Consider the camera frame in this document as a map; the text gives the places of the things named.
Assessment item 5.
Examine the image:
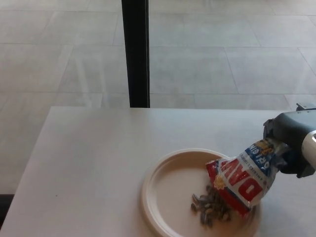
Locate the black vertical window post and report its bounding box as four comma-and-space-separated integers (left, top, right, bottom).
121, 0, 151, 109

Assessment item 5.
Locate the red blue sunflower seed bag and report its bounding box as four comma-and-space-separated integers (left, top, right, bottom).
205, 138, 289, 219

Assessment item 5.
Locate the cream round paper plate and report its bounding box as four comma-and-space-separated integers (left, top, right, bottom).
140, 148, 264, 237

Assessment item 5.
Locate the pile of sunflower seeds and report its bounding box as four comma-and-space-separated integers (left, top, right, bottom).
190, 183, 233, 223

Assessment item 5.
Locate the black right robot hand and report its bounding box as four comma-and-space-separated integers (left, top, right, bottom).
262, 103, 316, 179

